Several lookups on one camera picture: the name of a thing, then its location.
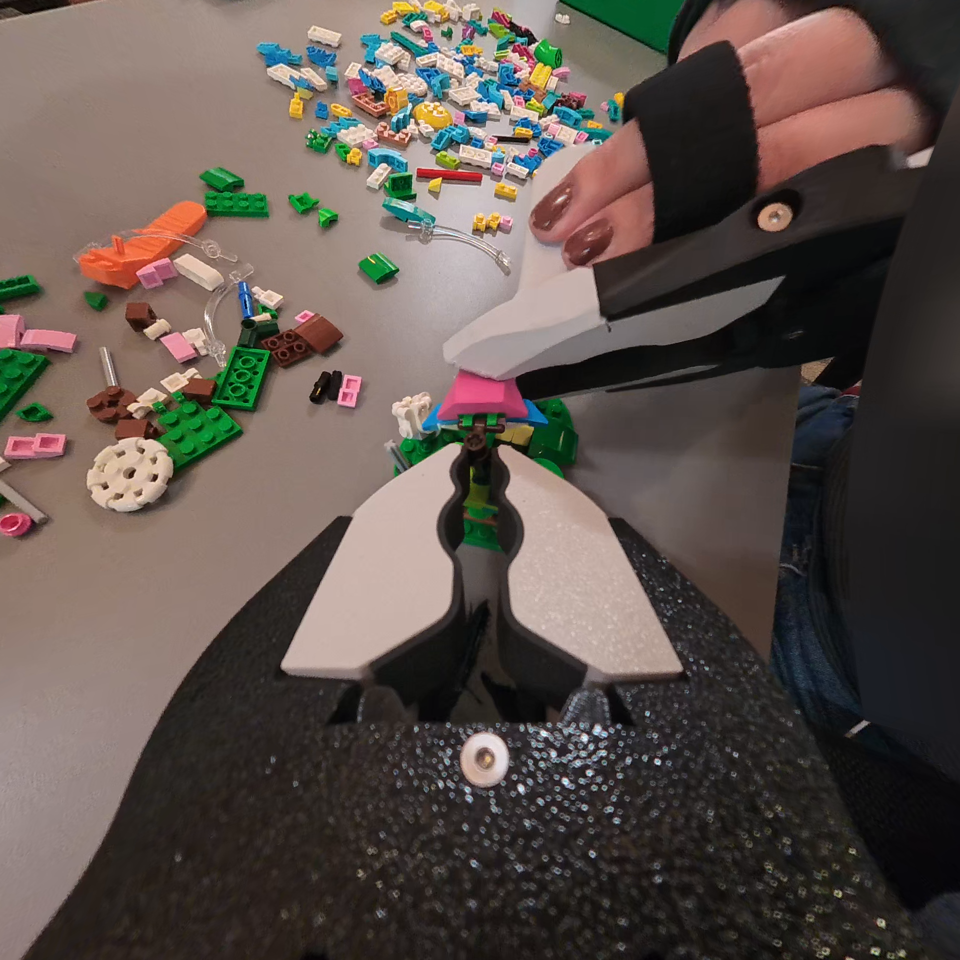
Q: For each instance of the white round lego wheel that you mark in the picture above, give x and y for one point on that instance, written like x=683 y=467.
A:
x=112 y=480

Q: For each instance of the pile of colourful lego bricks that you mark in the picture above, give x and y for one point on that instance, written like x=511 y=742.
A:
x=433 y=114

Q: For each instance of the person's right hand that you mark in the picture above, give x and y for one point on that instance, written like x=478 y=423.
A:
x=825 y=75

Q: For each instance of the pink lego roof piece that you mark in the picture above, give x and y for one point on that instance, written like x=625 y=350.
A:
x=480 y=397

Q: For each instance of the green storage box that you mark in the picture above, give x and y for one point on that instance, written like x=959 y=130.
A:
x=622 y=19

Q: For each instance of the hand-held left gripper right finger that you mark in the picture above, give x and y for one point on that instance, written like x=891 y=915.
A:
x=585 y=585

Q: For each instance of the orange lego piece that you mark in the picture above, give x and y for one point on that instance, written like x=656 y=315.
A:
x=176 y=221

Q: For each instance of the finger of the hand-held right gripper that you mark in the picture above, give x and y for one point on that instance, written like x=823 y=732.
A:
x=540 y=315
x=660 y=379

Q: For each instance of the cluster of green brown lego pieces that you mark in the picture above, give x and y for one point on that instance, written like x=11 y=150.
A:
x=244 y=375

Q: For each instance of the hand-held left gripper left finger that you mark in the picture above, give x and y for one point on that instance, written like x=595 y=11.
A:
x=375 y=585

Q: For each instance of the clear lego tube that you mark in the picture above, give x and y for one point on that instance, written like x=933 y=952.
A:
x=457 y=235

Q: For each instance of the green lego model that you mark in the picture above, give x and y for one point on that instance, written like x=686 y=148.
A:
x=555 y=439

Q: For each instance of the person's blue jeans leg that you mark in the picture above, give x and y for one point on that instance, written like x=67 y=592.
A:
x=799 y=570

